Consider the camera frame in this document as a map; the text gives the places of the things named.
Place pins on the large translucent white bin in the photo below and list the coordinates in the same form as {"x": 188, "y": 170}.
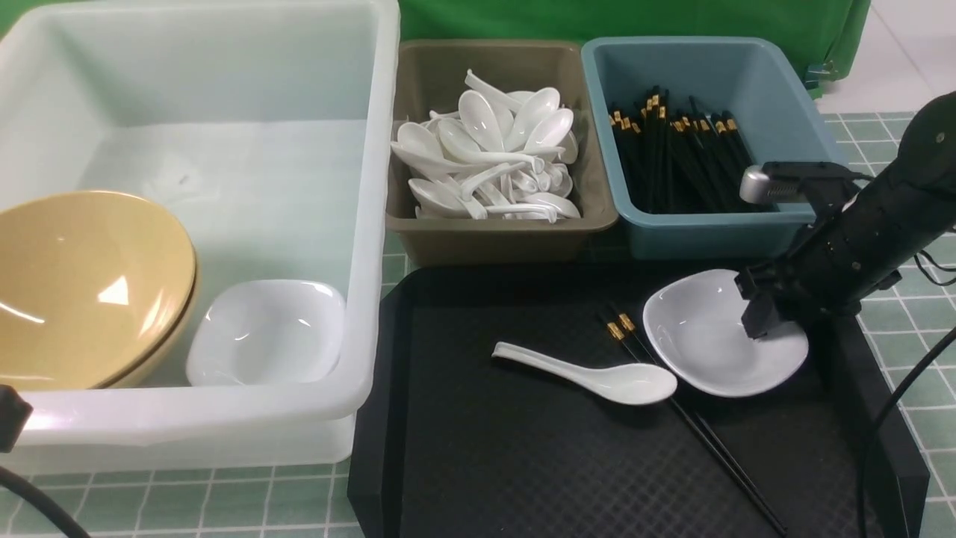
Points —
{"x": 265, "y": 127}

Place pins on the pile of white spoons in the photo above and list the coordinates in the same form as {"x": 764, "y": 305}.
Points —
{"x": 497, "y": 156}

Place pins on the white square dish in bin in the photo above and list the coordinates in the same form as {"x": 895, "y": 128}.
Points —
{"x": 268, "y": 332}

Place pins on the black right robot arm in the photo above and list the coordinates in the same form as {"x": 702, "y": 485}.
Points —
{"x": 861, "y": 235}

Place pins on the blue chopstick bin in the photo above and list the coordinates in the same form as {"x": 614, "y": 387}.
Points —
{"x": 748, "y": 77}

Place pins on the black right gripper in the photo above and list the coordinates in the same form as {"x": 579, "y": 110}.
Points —
{"x": 784, "y": 290}

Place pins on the black chopstick gold band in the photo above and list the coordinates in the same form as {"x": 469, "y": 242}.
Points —
{"x": 635, "y": 336}
{"x": 717, "y": 456}

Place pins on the white square dish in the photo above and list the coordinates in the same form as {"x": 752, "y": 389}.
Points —
{"x": 268, "y": 332}
{"x": 695, "y": 326}

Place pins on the white ceramic soup spoon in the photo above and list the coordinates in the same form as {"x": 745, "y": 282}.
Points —
{"x": 633, "y": 384}

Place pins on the bundle of black chopsticks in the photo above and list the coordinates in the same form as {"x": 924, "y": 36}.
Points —
{"x": 681, "y": 161}

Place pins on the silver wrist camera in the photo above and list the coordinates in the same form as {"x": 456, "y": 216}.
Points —
{"x": 825, "y": 186}

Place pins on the olive brown spoon bin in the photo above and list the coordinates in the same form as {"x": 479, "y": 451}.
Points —
{"x": 430, "y": 77}

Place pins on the yellow noodle bowl in bin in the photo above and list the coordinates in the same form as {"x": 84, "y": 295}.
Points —
{"x": 137, "y": 374}

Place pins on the yellow noodle bowl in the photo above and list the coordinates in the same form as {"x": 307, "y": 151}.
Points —
{"x": 91, "y": 281}
{"x": 137, "y": 374}

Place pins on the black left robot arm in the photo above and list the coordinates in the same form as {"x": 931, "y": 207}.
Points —
{"x": 14, "y": 415}

